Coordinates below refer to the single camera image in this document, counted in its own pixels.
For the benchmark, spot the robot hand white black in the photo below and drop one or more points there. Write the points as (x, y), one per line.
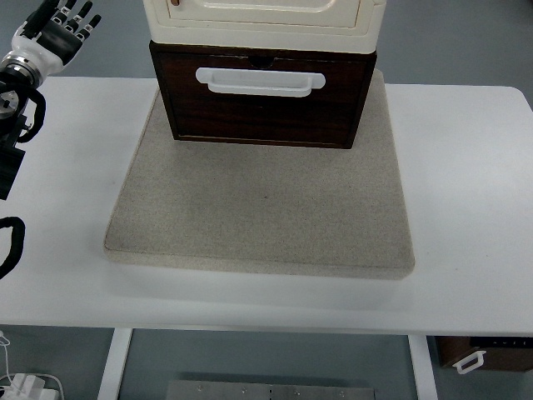
(46, 52)

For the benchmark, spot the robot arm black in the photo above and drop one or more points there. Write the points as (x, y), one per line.
(8, 166)

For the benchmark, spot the dark wood drawer housing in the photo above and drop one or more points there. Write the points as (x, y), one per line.
(200, 48)

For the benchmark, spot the cream cabinet with door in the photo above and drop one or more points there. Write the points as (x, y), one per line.
(266, 37)

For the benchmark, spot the beige fabric mat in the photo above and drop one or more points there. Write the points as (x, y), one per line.
(258, 208)

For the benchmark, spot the white table leg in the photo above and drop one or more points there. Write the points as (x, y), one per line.
(422, 371)
(114, 366)

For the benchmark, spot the white power adapter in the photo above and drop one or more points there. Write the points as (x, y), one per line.
(27, 385)

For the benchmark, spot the brown wooden box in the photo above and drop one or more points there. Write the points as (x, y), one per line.
(508, 359)

